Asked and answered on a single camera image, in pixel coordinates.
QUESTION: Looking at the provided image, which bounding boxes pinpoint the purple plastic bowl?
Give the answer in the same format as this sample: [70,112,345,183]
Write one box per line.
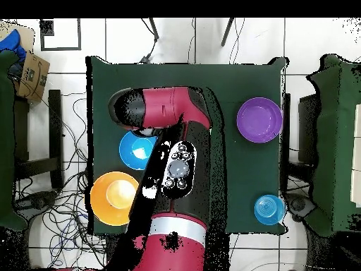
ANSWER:
[235,97,283,144]

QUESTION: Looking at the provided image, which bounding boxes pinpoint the large blue plastic bowl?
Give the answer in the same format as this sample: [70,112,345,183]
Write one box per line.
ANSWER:
[118,130,158,171]

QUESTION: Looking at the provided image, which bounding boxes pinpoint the yellow plastic bowl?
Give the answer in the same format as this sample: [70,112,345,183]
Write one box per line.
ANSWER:
[90,171,140,227]

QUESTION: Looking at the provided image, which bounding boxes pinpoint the dark green tablecloth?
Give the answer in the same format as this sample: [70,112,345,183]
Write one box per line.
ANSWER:
[85,55,290,236]

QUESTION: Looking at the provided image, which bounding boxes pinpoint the tangled floor cables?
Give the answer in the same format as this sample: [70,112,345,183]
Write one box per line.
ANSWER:
[12,92,111,270]

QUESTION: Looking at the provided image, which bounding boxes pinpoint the blue cloth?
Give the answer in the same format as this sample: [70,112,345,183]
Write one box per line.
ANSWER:
[0,28,27,61]

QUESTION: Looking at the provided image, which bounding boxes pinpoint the grey base with black knob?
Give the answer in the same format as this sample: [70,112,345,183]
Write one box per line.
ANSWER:
[16,190,59,212]

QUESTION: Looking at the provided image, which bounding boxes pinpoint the small blue plastic bowl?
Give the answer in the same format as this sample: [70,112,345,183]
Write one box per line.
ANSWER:
[254,194,286,226]

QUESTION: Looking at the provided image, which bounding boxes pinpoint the black power strip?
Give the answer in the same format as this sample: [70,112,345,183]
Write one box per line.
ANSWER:
[105,234,121,259]

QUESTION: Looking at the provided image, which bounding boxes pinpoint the black bench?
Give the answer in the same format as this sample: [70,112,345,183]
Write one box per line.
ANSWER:
[13,89,65,189]

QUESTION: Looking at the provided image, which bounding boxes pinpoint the green cloth on side table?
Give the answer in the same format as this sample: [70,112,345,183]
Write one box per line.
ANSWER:
[306,54,361,237]
[0,50,28,231]

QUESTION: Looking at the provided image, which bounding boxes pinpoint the black square frame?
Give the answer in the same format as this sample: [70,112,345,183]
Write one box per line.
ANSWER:
[39,18,82,52]

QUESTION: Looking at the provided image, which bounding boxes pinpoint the cardboard box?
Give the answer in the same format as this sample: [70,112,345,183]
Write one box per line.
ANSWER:
[0,22,51,102]

